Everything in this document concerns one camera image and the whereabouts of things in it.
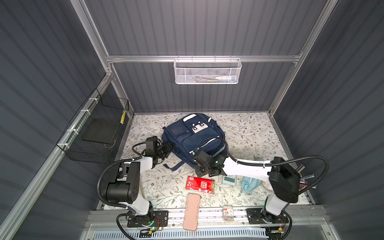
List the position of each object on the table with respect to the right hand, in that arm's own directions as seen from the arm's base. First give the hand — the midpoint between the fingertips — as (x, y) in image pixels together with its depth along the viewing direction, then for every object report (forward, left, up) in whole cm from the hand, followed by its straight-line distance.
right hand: (197, 169), depth 84 cm
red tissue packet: (-7, -4, -6) cm, 10 cm away
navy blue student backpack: (+22, +8, +3) cm, 23 cm away
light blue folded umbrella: (-8, -29, -1) cm, 30 cm away
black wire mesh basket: (+5, +49, +25) cm, 55 cm away
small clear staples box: (-21, -15, -4) cm, 27 cm away
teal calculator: (-4, -19, -5) cm, 20 cm away
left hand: (+16, +14, +2) cm, 21 cm away
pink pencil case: (-21, +3, -4) cm, 22 cm away
